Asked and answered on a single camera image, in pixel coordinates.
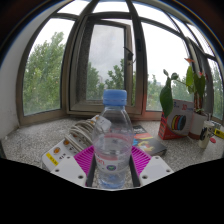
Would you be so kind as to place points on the brown-framed bay window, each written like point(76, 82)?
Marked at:
point(138, 66)

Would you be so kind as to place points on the clear blue-capped water bottle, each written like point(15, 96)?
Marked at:
point(112, 143)

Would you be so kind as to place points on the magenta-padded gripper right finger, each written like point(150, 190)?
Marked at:
point(151, 168)

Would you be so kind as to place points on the flat round red coaster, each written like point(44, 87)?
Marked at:
point(213, 140)

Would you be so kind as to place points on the red and white filament box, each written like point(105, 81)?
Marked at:
point(176, 121)

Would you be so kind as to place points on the dark colourful-cover book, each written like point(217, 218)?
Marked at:
point(148, 141)

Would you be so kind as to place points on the cream cup with black lettering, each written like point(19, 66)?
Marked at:
point(205, 135)

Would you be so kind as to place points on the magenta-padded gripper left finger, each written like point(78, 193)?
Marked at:
point(71, 170)

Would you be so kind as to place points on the potted plant in white pot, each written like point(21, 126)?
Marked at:
point(196, 83)

